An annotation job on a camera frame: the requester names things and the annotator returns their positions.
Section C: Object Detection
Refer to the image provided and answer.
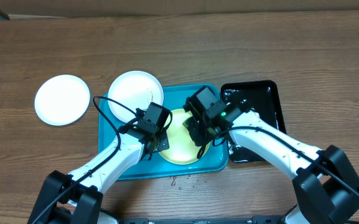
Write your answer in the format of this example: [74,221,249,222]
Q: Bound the white plate with stain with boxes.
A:
[107,70,164,112]

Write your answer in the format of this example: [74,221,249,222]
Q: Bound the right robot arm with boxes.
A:
[183,96,359,223]

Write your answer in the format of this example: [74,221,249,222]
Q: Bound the green and yellow sponge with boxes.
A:
[182,116,195,129]

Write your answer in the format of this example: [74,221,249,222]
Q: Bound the black plastic tray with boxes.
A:
[220,80,286,163]

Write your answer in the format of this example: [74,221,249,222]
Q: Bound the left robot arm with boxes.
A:
[28,125,169,223]

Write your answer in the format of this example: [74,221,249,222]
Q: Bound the teal plastic tray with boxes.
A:
[98,83,229,180]

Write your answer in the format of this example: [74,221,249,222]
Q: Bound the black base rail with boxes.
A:
[118,215,284,224]

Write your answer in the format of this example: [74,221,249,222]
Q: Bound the yellow plate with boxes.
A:
[159,109,200,165]

